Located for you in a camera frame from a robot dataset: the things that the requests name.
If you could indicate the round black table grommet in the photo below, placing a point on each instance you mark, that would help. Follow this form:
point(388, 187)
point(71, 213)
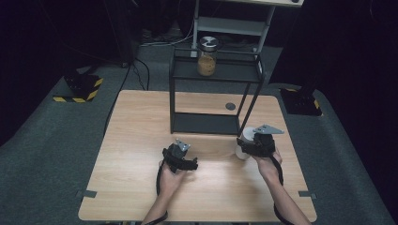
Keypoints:
point(230, 106)

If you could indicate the black yellow striped stand base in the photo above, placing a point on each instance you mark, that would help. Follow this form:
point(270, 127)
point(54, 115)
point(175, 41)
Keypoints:
point(82, 86)
point(300, 101)

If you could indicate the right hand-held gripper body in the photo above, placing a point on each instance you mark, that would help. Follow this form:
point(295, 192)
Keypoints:
point(264, 145)

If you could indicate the white metal cart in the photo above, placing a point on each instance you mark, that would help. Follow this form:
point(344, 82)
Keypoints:
point(231, 25)

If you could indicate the person's right hand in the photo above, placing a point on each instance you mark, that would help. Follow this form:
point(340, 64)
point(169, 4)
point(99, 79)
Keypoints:
point(269, 168)

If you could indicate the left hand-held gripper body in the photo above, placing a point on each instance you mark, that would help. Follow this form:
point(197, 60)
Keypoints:
point(173, 156)

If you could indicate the black metal shelf rack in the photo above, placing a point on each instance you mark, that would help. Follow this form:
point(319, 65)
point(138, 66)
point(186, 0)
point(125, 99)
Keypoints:
point(228, 71)

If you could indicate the glass jar with metal lid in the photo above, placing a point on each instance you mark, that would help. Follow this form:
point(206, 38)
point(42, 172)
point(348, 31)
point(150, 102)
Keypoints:
point(206, 64)

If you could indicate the grey tape strip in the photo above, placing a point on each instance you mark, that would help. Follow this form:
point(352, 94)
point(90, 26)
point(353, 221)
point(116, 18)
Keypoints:
point(87, 193)
point(308, 194)

